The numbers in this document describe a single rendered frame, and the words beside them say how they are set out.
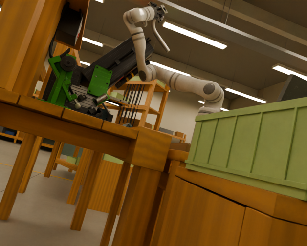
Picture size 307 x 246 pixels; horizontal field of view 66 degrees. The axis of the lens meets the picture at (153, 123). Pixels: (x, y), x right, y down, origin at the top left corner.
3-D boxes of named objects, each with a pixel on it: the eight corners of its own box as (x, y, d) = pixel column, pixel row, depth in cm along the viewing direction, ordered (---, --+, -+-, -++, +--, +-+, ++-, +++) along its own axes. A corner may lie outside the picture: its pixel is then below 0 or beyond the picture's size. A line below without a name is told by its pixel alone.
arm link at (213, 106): (209, 88, 122) (201, 119, 119) (203, 80, 114) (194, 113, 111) (227, 89, 116) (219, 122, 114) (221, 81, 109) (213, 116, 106)
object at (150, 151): (103, 150, 232) (107, 135, 235) (163, 173, 92) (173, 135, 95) (89, 146, 228) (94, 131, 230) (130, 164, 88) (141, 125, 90)
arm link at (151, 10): (137, 14, 145) (131, 15, 140) (149, 2, 137) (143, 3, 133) (145, 27, 146) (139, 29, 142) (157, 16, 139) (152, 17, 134)
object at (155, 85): (118, 201, 379) (157, 64, 414) (47, 167, 521) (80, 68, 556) (139, 201, 421) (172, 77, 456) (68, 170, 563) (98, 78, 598)
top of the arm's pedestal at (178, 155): (206, 170, 128) (208, 162, 129) (247, 179, 98) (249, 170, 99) (152, 154, 119) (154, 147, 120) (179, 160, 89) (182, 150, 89)
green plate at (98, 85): (101, 103, 154) (109, 76, 162) (104, 98, 147) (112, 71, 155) (84, 97, 150) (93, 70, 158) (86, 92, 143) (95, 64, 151)
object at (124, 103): (121, 108, 181) (122, 104, 181) (127, 106, 166) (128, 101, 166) (70, 91, 168) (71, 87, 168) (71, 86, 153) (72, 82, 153)
